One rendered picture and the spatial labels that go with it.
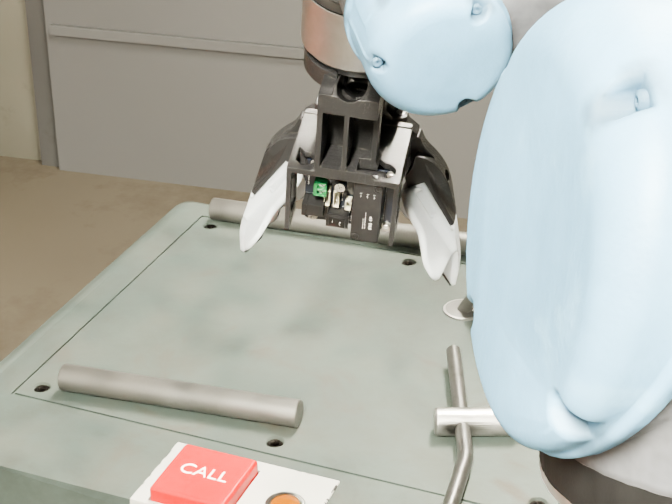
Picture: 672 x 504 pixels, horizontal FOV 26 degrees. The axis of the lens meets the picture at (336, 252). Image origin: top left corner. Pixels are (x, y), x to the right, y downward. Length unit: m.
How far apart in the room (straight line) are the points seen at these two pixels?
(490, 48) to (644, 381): 0.40
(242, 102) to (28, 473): 3.26
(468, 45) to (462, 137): 3.46
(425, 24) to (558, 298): 0.37
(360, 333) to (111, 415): 0.23
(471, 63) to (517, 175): 0.34
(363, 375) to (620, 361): 0.88
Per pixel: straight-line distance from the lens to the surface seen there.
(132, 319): 1.29
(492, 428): 1.12
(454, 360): 1.19
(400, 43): 0.70
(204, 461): 1.09
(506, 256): 0.38
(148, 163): 4.51
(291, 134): 0.96
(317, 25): 0.85
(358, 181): 0.89
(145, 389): 1.16
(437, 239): 0.98
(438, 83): 0.72
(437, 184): 0.97
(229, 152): 4.39
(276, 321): 1.28
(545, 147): 0.36
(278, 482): 1.08
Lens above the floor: 1.91
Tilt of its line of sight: 28 degrees down
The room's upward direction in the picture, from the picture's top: straight up
